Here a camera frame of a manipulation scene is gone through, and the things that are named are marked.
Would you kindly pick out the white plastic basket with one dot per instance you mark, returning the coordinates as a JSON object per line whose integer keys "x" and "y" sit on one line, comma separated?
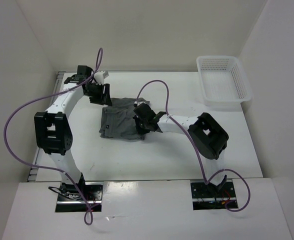
{"x": 223, "y": 80}

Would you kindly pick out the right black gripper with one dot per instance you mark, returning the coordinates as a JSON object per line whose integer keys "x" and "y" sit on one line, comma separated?
{"x": 140, "y": 130}

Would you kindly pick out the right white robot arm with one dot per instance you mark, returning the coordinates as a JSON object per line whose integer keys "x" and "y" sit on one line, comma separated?
{"x": 208, "y": 138}

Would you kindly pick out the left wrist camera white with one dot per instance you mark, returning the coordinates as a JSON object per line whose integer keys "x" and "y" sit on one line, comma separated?
{"x": 100, "y": 76}

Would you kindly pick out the grey shorts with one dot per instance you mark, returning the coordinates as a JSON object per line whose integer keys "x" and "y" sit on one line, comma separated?
{"x": 117, "y": 121}

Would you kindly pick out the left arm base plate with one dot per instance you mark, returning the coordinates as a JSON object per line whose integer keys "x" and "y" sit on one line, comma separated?
{"x": 72, "y": 202}

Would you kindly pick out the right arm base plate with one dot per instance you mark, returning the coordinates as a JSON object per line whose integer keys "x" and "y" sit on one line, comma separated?
{"x": 209, "y": 197}

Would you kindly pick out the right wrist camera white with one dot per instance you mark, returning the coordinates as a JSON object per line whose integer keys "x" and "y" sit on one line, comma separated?
{"x": 137, "y": 102}

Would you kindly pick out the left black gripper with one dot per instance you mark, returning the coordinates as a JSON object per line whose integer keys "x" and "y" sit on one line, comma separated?
{"x": 103, "y": 99}

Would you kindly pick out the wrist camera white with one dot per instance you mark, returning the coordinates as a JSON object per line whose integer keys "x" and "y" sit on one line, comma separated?
{"x": 137, "y": 102}
{"x": 100, "y": 76}

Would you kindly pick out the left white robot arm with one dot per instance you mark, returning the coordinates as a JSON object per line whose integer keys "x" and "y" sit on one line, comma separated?
{"x": 52, "y": 129}

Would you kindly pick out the aluminium table frame rail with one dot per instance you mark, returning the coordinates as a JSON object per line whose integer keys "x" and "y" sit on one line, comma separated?
{"x": 41, "y": 158}

